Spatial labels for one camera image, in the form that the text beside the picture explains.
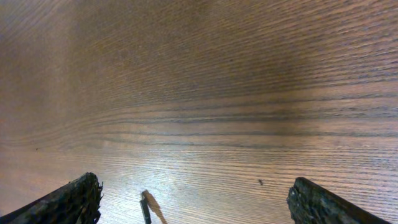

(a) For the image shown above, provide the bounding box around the black charging cable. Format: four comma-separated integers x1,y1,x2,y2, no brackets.
139,190,152,224

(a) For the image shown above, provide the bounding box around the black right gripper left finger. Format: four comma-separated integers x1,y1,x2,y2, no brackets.
1,172,103,224

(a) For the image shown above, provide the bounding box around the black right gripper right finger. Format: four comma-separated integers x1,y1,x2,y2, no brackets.
287,177,389,224

